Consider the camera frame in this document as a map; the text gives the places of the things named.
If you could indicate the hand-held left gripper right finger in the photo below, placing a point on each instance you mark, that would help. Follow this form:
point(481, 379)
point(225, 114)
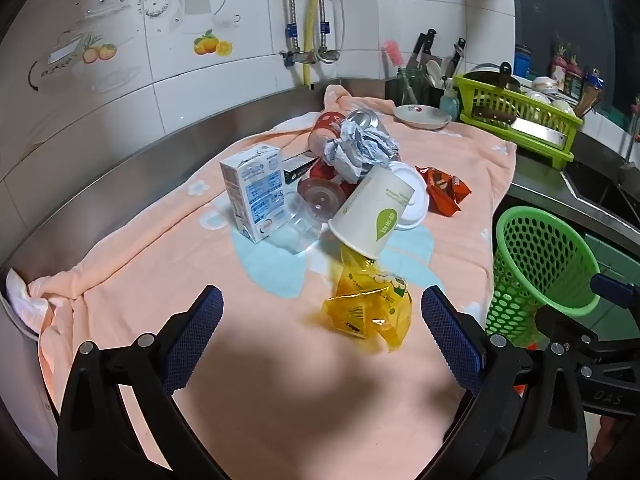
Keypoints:
point(450, 340)

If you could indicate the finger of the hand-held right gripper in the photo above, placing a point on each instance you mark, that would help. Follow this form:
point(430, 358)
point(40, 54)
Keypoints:
point(565, 322)
point(615, 290)

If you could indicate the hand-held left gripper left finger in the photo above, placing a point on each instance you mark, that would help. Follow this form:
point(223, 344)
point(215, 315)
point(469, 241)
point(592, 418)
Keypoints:
point(192, 340)

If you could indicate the green plastic mesh basket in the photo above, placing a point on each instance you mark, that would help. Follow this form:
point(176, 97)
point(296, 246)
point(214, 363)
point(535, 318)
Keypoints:
point(530, 260)

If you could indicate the yellow snack wrapper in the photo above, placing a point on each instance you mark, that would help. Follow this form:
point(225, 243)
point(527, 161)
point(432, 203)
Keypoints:
point(365, 310)

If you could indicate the white plastic cup lid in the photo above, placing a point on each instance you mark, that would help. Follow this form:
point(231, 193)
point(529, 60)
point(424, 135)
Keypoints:
point(417, 205)

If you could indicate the white paper cup green leaf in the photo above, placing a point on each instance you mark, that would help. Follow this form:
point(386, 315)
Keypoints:
point(370, 215)

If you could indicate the red orange snack wrapper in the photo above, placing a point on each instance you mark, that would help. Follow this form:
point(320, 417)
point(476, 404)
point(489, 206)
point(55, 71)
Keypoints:
point(445, 187)

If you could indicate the clear plastic cup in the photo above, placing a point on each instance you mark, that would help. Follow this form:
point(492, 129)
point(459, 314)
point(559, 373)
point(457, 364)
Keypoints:
point(300, 230)

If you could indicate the white blue milk carton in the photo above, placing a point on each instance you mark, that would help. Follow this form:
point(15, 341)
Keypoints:
point(252, 195)

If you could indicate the silver wrapper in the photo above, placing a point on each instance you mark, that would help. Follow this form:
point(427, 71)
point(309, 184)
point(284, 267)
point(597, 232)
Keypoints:
point(357, 155)

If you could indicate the steel sink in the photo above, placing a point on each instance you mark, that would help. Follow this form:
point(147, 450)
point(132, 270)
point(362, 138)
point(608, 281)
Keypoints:
point(600, 190)

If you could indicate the peach floral towel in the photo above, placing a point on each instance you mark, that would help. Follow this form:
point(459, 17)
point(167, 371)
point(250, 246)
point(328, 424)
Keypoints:
point(150, 240)

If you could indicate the white cloth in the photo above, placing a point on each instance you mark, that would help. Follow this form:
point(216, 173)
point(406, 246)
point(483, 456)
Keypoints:
point(25, 300)

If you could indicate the red yellow drink bottle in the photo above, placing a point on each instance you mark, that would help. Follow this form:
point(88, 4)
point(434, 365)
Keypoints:
point(320, 197)

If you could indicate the small black box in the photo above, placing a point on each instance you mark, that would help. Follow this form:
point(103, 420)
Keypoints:
point(297, 170)

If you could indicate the white bowl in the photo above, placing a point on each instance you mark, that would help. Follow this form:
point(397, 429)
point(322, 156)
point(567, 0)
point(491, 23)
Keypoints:
point(545, 85)

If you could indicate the red packet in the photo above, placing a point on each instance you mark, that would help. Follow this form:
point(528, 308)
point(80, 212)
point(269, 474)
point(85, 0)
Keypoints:
point(570, 75)

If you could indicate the green plastic dish rack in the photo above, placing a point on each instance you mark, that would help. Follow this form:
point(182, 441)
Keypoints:
point(500, 97)

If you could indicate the teal soap bottle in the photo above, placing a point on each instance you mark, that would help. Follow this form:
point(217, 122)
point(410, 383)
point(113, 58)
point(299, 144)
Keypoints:
point(449, 105)

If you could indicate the silver drink can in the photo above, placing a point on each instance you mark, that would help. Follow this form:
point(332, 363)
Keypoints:
point(362, 120)

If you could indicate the black wok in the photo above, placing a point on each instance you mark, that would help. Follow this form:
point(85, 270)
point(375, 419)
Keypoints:
point(492, 77)

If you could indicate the blue plastic container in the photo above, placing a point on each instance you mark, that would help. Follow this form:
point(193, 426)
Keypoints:
point(523, 62)

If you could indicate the red printed plastic cup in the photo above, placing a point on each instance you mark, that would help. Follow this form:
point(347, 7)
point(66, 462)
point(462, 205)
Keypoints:
point(325, 127)

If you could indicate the glass utensil jar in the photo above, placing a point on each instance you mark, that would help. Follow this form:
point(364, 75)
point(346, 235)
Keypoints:
point(400, 85)

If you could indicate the white spoon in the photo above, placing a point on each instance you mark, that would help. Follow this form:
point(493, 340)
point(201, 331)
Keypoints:
point(433, 72)

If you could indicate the pink bottle brush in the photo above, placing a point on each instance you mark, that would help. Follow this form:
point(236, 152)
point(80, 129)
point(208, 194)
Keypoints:
point(392, 52)

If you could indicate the metal wall valve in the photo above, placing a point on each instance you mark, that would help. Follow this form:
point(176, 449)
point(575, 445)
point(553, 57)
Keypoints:
point(300, 55)

